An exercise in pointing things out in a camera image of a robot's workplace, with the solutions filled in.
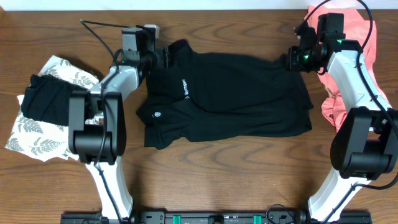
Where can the black polo shirt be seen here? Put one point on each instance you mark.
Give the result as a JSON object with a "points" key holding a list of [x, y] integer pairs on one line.
{"points": [[214, 96]]}

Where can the salmon pink shirt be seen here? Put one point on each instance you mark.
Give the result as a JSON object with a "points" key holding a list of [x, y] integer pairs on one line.
{"points": [[355, 28]]}

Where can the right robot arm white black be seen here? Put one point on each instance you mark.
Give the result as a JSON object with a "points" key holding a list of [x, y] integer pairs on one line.
{"points": [[366, 144]]}

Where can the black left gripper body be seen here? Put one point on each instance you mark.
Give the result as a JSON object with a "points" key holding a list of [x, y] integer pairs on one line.
{"points": [[160, 60]]}

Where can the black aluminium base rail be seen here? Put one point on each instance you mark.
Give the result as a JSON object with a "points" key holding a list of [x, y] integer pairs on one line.
{"points": [[272, 215]]}

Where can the folded black garment on bag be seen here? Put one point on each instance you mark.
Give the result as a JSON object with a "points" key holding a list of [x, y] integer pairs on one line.
{"points": [[47, 99]]}

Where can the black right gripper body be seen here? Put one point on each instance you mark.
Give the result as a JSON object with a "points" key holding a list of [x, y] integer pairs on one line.
{"points": [[302, 60]]}

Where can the white fern print drawstring bag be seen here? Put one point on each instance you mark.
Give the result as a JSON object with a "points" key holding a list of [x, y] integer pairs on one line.
{"points": [[44, 141]]}

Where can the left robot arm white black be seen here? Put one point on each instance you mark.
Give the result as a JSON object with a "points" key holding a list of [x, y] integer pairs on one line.
{"points": [[96, 122]]}

